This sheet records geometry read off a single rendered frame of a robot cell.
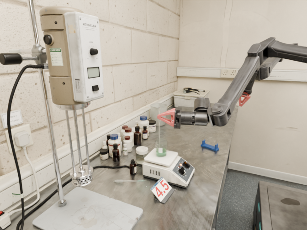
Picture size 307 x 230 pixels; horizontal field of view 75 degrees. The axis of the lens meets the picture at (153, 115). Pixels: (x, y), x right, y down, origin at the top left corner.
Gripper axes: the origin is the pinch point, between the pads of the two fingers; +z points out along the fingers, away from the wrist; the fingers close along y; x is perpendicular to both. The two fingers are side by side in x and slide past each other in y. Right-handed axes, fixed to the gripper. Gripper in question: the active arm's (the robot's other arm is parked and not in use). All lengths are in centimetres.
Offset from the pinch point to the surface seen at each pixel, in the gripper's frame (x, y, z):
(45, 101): -12.1, 29.1, 29.6
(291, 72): -9, -121, -102
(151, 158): 17.2, 5.3, 2.3
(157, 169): 20.2, 8.6, -0.8
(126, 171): 26.0, 3.3, 14.4
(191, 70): -9, -144, -14
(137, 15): -50, -65, 25
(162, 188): 23.9, 15.3, -3.7
